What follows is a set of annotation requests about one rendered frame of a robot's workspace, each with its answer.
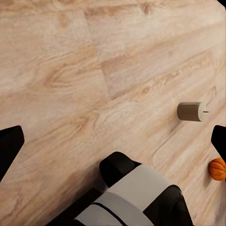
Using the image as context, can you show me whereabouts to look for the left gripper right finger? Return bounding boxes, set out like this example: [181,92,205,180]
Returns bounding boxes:
[211,125,226,163]

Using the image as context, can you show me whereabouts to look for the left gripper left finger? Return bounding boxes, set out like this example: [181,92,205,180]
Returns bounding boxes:
[0,125,25,181]

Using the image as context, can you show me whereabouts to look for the pillar candle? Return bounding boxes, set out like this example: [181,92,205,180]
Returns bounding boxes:
[177,102,207,122]

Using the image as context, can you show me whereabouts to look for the pumpkin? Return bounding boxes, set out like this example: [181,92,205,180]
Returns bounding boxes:
[209,158,226,181]

